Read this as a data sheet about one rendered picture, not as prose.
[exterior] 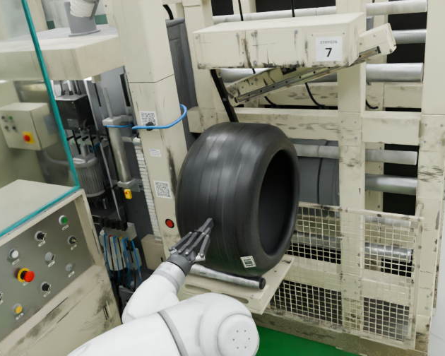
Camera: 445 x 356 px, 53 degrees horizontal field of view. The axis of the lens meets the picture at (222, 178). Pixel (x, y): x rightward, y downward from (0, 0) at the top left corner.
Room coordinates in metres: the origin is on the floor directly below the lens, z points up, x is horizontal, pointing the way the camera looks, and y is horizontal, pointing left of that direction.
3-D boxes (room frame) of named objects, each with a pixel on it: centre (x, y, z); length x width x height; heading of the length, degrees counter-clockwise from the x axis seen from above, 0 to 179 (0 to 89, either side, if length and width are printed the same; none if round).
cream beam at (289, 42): (1.77, -0.28, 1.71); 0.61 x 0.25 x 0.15; 59
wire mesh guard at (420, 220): (1.75, -0.39, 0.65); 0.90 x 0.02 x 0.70; 59
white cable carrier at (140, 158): (1.72, 0.30, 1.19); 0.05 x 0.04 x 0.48; 149
